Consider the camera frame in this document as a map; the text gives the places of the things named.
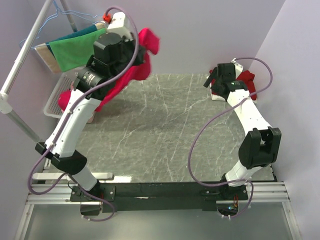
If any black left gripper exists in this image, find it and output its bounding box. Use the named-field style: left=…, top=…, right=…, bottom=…
left=110, top=31, right=147, bottom=81

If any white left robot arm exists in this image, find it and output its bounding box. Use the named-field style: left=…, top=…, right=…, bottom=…
left=35, top=8, right=146, bottom=201

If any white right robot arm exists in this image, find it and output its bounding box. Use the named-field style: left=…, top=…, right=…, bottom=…
left=204, top=59, right=282, bottom=200

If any dark red folded t-shirt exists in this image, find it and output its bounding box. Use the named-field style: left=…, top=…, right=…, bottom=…
left=209, top=67, right=258, bottom=101

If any teal hanging towel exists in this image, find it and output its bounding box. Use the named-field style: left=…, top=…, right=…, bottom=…
left=45, top=24, right=98, bottom=54

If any green hanging towel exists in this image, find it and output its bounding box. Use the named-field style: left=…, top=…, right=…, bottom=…
left=49, top=27, right=107, bottom=72

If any beige hanging towel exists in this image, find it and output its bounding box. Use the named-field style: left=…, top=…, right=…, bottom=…
left=34, top=22, right=106, bottom=73

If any white laundry basket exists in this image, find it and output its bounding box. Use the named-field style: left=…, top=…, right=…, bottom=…
left=43, top=71, right=76, bottom=119

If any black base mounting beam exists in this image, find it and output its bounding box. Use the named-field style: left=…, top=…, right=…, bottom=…
left=69, top=181, right=249, bottom=216

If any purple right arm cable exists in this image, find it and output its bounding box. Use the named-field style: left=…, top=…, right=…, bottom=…
left=187, top=56, right=274, bottom=219

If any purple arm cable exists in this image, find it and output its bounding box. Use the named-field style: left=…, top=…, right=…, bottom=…
left=187, top=56, right=274, bottom=219
left=29, top=6, right=139, bottom=222

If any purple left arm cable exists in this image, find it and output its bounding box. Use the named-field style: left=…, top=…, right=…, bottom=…
left=29, top=6, right=139, bottom=222

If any blue wire hanger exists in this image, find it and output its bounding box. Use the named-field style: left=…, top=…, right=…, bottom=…
left=18, top=5, right=106, bottom=50

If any aluminium rail frame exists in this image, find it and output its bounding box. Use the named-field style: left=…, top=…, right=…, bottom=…
left=14, top=182, right=302, bottom=240

